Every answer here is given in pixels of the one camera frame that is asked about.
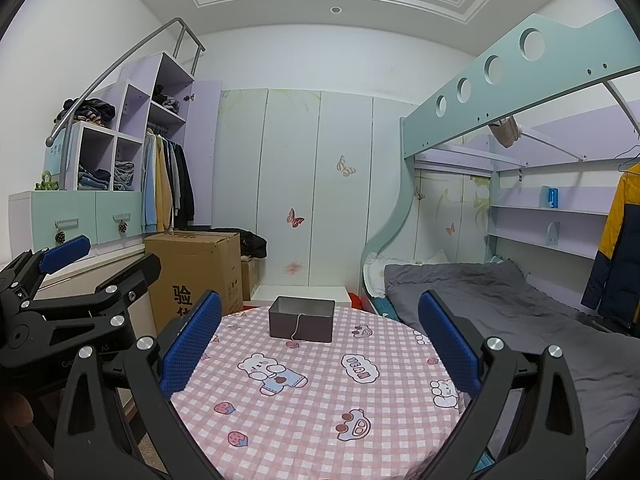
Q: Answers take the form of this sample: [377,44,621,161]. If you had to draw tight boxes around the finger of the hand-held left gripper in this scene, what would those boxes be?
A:
[0,234,92,307]
[30,254,162,331]

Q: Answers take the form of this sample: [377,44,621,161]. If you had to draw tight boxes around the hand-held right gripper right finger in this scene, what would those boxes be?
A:
[415,290,589,480]

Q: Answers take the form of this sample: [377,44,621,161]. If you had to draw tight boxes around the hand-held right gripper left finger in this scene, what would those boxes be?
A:
[54,290,222,480]

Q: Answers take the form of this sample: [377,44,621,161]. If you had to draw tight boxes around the grey rectangular box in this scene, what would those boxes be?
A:
[268,296,336,344]

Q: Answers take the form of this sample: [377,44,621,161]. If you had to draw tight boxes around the person's left hand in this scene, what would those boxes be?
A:
[0,392,34,429]

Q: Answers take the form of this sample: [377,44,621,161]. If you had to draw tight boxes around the teal drawer cabinet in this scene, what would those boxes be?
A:
[8,190,147,262]

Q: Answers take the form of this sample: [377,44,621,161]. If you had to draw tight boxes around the large printed cardboard box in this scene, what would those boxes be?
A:
[145,230,244,337]

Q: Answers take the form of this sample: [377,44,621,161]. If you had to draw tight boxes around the teal bed sheet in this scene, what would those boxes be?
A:
[369,296,402,322]

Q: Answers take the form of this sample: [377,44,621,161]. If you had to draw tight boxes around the folded dark jeans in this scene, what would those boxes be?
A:
[77,160,112,191]

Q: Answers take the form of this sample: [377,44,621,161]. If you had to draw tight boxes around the grey blanket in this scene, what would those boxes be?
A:
[382,259,640,472]

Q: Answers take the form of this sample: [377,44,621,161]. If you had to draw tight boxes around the small cardboard box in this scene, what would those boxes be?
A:
[241,256,261,302]

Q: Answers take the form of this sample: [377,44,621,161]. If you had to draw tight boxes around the folded light jeans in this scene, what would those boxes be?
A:
[113,160,136,191]

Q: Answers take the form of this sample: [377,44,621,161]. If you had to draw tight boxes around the white pillow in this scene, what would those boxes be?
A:
[364,251,427,302]

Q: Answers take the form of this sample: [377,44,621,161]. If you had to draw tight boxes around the light blue hanging hoodie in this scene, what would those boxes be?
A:
[142,134,162,234]

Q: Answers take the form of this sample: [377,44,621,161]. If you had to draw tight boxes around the yellow hanging hoodie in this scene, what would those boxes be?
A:
[155,137,174,231]

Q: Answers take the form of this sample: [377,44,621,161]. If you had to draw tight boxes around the black clothes pile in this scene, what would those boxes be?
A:
[227,227,269,261]

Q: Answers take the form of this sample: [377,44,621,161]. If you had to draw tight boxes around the dark hanging jackets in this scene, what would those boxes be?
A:
[169,139,196,229]

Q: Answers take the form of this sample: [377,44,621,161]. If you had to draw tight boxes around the white low bench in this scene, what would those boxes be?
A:
[248,285,351,309]

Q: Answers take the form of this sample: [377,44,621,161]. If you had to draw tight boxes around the pink checked tablecloth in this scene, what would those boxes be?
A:
[170,305,482,480]

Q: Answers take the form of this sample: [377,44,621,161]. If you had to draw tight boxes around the mixed clothes heap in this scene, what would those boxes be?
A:
[61,97,117,127]

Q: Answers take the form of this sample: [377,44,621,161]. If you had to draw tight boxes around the lilac stair cabinet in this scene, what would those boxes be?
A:
[67,51,223,233]

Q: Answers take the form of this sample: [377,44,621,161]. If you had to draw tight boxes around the dark folded clothes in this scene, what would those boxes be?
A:
[151,83,181,114]

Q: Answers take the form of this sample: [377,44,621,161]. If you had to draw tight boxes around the navy and yellow jacket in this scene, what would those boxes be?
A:
[581,162,640,322]

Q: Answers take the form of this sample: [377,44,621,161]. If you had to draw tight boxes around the grey metal handrail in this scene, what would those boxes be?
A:
[46,17,206,149]

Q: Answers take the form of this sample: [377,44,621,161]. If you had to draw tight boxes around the white butterfly wardrobe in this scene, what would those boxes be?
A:
[215,87,417,291]

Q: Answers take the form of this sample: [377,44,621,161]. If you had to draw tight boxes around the brown hanging cloth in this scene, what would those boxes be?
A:
[489,115,524,149]

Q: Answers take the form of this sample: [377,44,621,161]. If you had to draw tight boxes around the black clothes hanger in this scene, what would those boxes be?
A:
[617,144,640,174]

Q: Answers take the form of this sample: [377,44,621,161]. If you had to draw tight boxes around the lilac wall shelves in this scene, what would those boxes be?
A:
[486,157,623,262]

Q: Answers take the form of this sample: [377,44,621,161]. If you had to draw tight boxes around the teal bunk bed frame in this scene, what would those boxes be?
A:
[361,10,640,312]

